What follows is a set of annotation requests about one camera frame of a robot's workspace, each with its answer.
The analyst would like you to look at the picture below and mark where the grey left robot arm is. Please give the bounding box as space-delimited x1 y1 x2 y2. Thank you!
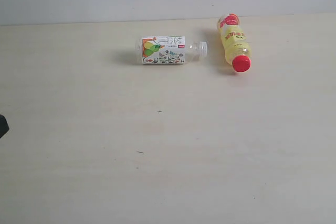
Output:
0 115 9 138

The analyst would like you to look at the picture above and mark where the yellow bottle red cap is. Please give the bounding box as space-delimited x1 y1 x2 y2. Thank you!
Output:
217 13 251 72

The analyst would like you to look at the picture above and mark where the white illustrated label bottle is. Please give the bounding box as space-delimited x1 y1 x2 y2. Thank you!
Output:
135 36 207 65

